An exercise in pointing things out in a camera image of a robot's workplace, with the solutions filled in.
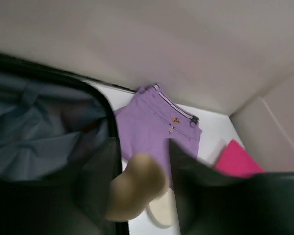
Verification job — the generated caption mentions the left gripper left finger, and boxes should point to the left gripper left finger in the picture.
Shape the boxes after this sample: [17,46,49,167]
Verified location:
[73,138,120,235]

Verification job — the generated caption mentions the round cream powder puff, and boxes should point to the round cream powder puff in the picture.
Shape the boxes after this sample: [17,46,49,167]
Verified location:
[146,188,177,229]

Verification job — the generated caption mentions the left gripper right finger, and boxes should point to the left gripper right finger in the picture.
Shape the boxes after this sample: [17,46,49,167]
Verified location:
[168,139,294,235]

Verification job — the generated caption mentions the pink and teal kids suitcase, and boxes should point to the pink and teal kids suitcase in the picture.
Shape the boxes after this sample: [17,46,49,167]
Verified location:
[0,53,122,235]

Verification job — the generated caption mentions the pink cloth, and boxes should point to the pink cloth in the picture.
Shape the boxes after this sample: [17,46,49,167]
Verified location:
[213,139,264,178]

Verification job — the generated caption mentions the purple shorts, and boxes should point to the purple shorts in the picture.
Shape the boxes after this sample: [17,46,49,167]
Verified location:
[115,84,202,178]

